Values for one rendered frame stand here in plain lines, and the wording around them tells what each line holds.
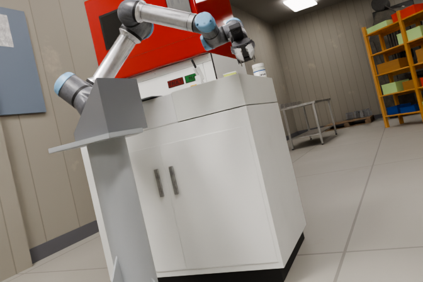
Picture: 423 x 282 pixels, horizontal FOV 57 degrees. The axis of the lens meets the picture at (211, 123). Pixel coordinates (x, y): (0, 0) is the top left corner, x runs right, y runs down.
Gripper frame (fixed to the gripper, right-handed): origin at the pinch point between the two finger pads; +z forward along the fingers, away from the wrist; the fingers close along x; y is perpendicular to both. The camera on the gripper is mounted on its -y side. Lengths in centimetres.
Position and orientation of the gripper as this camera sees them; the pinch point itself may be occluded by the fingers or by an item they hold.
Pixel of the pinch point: (246, 56)
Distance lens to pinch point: 149.4
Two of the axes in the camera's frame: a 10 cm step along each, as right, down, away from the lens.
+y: 3.0, 7.5, 5.9
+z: 1.1, 5.9, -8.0
